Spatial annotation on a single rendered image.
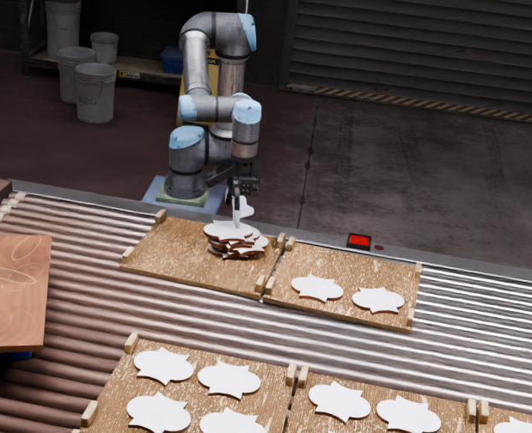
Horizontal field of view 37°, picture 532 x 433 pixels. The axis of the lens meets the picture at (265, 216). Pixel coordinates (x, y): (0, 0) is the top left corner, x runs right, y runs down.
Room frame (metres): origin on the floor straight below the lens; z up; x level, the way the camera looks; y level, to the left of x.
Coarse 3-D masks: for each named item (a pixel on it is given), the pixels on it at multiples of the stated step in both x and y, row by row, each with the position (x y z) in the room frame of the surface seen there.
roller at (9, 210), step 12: (24, 216) 2.23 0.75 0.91; (36, 216) 2.23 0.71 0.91; (48, 216) 2.23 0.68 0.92; (60, 216) 2.23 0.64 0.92; (84, 228) 2.20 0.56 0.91; (96, 228) 2.20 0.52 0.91; (108, 228) 2.20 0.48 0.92; (120, 228) 2.21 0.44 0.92; (420, 288) 2.07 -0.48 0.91; (432, 288) 2.07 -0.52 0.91; (444, 288) 2.07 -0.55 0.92; (456, 288) 2.07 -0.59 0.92; (492, 300) 2.04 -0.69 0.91; (504, 300) 2.04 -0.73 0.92; (516, 300) 2.05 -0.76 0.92; (528, 300) 2.05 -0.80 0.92
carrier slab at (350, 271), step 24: (288, 264) 2.07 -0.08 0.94; (312, 264) 2.09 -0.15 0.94; (336, 264) 2.11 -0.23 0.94; (360, 264) 2.12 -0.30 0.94; (384, 264) 2.14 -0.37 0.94; (288, 288) 1.94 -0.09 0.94; (408, 288) 2.01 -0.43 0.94; (312, 312) 1.85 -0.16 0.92; (336, 312) 1.84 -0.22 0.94; (360, 312) 1.86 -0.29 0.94
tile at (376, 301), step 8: (360, 288) 1.96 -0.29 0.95; (384, 288) 1.98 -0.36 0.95; (352, 296) 1.91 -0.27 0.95; (360, 296) 1.92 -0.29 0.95; (368, 296) 1.92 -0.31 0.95; (376, 296) 1.93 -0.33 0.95; (384, 296) 1.93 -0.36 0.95; (392, 296) 1.94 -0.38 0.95; (400, 296) 1.94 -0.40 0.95; (360, 304) 1.88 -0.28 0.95; (368, 304) 1.88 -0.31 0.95; (376, 304) 1.89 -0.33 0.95; (384, 304) 1.89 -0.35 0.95; (392, 304) 1.90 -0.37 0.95; (400, 304) 1.90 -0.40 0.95; (376, 312) 1.86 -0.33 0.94; (384, 312) 1.86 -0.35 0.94; (392, 312) 1.87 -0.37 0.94
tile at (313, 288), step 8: (296, 280) 1.96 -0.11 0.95; (304, 280) 1.97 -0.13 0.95; (312, 280) 1.97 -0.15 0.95; (320, 280) 1.98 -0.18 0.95; (328, 280) 1.99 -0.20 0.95; (296, 288) 1.92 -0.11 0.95; (304, 288) 1.93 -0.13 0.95; (312, 288) 1.93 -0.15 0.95; (320, 288) 1.94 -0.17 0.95; (328, 288) 1.94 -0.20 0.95; (336, 288) 1.95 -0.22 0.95; (304, 296) 1.89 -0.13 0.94; (312, 296) 1.89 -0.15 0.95; (320, 296) 1.89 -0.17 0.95; (328, 296) 1.90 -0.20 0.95; (336, 296) 1.90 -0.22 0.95
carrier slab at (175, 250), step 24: (168, 216) 2.29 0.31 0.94; (144, 240) 2.12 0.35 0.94; (168, 240) 2.14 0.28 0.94; (192, 240) 2.15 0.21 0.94; (144, 264) 1.98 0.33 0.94; (168, 264) 1.99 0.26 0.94; (192, 264) 2.01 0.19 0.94; (216, 264) 2.02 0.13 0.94; (240, 264) 2.04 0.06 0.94; (264, 264) 2.06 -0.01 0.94; (216, 288) 1.90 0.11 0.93; (240, 288) 1.91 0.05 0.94; (264, 288) 1.94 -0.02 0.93
